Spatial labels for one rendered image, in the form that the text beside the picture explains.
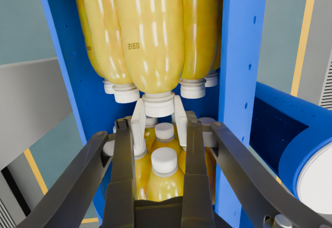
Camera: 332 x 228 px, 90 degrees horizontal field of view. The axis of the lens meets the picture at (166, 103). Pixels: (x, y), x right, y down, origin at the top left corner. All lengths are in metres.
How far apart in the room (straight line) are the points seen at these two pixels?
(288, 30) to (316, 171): 1.26
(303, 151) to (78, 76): 0.57
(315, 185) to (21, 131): 0.95
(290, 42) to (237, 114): 1.55
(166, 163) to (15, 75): 0.68
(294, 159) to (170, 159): 0.42
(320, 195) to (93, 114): 0.64
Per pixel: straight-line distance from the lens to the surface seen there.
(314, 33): 1.84
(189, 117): 0.17
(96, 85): 0.35
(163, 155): 0.26
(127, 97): 0.25
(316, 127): 0.63
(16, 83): 0.81
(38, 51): 1.65
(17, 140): 0.79
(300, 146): 0.60
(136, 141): 0.16
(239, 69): 0.17
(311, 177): 0.62
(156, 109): 0.20
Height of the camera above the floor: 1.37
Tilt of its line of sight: 70 degrees down
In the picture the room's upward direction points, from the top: 173 degrees clockwise
